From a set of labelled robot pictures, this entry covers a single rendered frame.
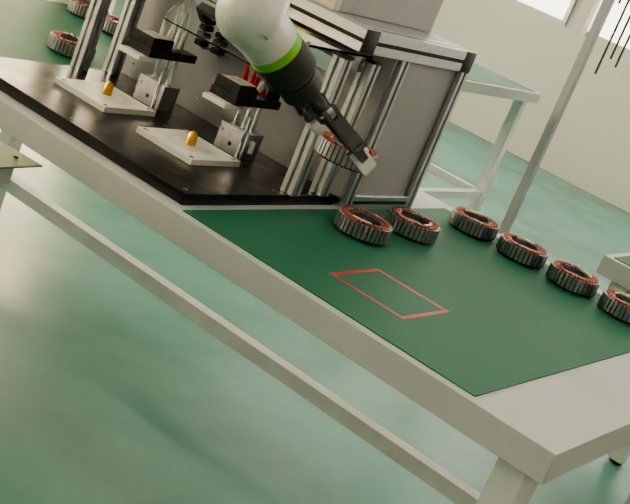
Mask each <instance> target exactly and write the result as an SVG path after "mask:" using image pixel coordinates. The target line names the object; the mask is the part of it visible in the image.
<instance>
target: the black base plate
mask: <svg viewBox="0 0 630 504"><path fill-rule="evenodd" d="M55 77H61V78H69V79H78V80H86V81H95V82H104V83H107V82H108V81H111V82H113V85H114V87H115V88H117V89H119V90H120V91H122V92H124V93H125V94H127V95H129V96H131V97H132V98H134V97H133V94H134V92H135V89H136V88H135V87H136V84H137V82H138V81H137V80H135V79H133V78H132V77H130V76H128V75H127V74H125V73H122V72H121V73H120V75H116V74H114V75H113V74H109V73H108V71H104V70H98V69H91V68H89V70H88V71H84V70H82V71H80V70H77V69H75V67H72V66H67V65H59V64H51V63H44V62H36V61H28V60H20V59H12V58H4V57H0V90H1V91H2V92H4V93H5V94H7V95H9V96H10V97H12V98H13V99H15V100H16V101H18V102H20V103H21V104H23V105H24V106H26V107H28V108H29V109H31V110H32V111H34V112H35V113H37V114H39V115H40V116H42V117H43V118H45V119H46V120H48V121H50V122H51V123H53V124H54V125H56V126H57V127H59V128H61V129H62V130H64V131H65V132H67V133H69V134H70V135H72V136H73V137H75V138H76V139H78V140H80V141H81V142H83V143H84V144H86V145H87V146H89V147H91V148H92V149H94V150H95V151H97V152H98V153H100V154H102V155H103V156H105V157H106V158H108V159H110V160H111V161H113V162H114V163H116V164H117V165H119V166H121V167H122V168H124V169H125V170H127V171H128V172H130V173H132V174H133V175H135V176H136V177H138V178H139V179H141V180H143V181H144V182H146V183H147V184H149V185H151V186H152V187H154V188H155V189H157V190H158V191H160V192H162V193H163V194H165V195H166V196H168V197H169V198H171V199H173V200H174V201H176V202H177V203H179V204H180V205H332V204H333V201H334V199H335V195H334V194H332V193H331V192H330V193H329V195H328V197H326V196H319V195H317V194H316V193H315V192H312V191H310V190H309V189H310V187H311V184H312V181H310V180H308V179H306V181H305V184H304V186H303V189H302V191H301V194H300V196H290V195H288V194H287V192H283V191H281V190H280V188H281V186H282V183H283V180H284V178H285V175H286V173H287V170H288V168H287V167H286V166H284V165H282V164H280V163H279V162H277V161H275V160H273V159H272V158H270V157H268V156H267V155H265V154H263V153H261V152H260V151H258V152H257V155H256V157H255V160H239V159H238V160H239V161H241V164H240V166H239V167H225V166H200V165H189V164H187V163H186V162H184V161H182V160H181V159H179V158H177V157H176V156H174V155H173V154H171V153H169V152H168V151H166V150H164V149H163V148H161V147H159V146H158V145H156V144H154V143H153V142H151V141H150V140H148V139H146V138H145V137H143V136H141V135H140V134H138V133H136V129H137V127H151V128H164V129H177V130H188V131H190V132H191V131H196V132H197V135H198V137H200V138H202V139H203V140H205V141H207V142H209V143H210V144H212V145H214V141H215V139H216V136H217V133H218V131H219V128H218V127H216V126H215V125H213V124H211V123H209V122H208V121H206V120H204V119H203V118H201V117H199V116H197V115H196V114H194V113H192V112H190V111H189V110H187V109H185V108H184V107H182V106H180V105H178V104H177V103H175V105H174V108H173V111H172V112H165V111H156V110H155V109H153V110H154V111H156V114H155V116H154V117H151V116H140V115H128V114H117V113H106V112H102V111H100V110H99V109H97V108H95V107H94V106H92V105H90V104H89V103H87V102H85V101H84V100H82V99H81V98H79V97H77V96H76V95H74V94H72V93H71V92H69V91H67V90H66V89H64V88H62V87H61V86H59V85H58V84H56V83H54V80H55ZM134 99H136V98H134ZM136 100H137V101H139V100H138V99H136ZM139 102H141V101H139ZM141 103H142V104H144V103H143V102H141ZM144 105H146V104H144ZM146 106H148V105H146ZM148 107H149V106H148ZM149 108H150V107H149ZM214 146H215V147H217V146H216V145H214ZM217 148H219V147H217ZM219 149H220V150H222V149H221V148H219ZM222 151H224V150H222ZM224 152H226V151H224ZM226 153H227V154H229V153H228V152H226ZM229 155H231V154H229ZM231 156H232V157H234V156H233V155H231Z"/></svg>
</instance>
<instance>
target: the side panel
mask: <svg viewBox="0 0 630 504"><path fill-rule="evenodd" d="M467 76H468V74H467V73H462V72H458V71H452V70H447V69H442V68H437V67H431V66H426V65H421V64H416V63H411V62H405V61H400V60H399V61H398V64H397V66H396V69H395V71H394V74H393V76H392V78H391V81H390V83H389V86H388V88H387V91H386V93H385V95H384V98H383V100H382V103H381V105H380V108H379V110H378V112H377V115H376V117H375V120H374V122H373V125H372V127H371V130H370V132H369V134H368V137H367V139H366V144H367V146H368V147H370V148H371V149H373V150H374V151H375V152H376V154H377V155H378V156H379V159H378V161H377V163H376V164H377V166H376V167H375V168H374V170H373V172H372V173H369V174H368V175H367V176H366V177H364V176H363V175H362V174H361V173H357V172H353V173H352V176H351V178H350V181H349V183H348V185H347V188H346V190H345V193H344V195H343V198H340V197H338V196H336V195H335V199H334V201H333V204H334V205H335V206H339V207H340V206H345V205H346V206H347V205H349V206H355V207H358V208H362V209H390V207H396V206H397V207H398V206H399V207H403V208H411V206H412V204H413V202H414V199H415V197H416V195H417V192H418V190H419V188H420V185H421V183H422V181H423V178H424V176H425V174H426V171H427V169H428V167H429V164H430V162H431V160H432V157H433V155H434V153H435V150H436V148H437V146H438V143H439V141H440V139H441V137H442V134H443V132H444V130H445V127H446V125H447V123H448V120H449V118H450V116H451V113H452V111H453V109H454V106H455V104H456V102H457V99H458V97H459V95H460V92H461V90H462V88H463V85H464V83H465V81H466V78H467Z"/></svg>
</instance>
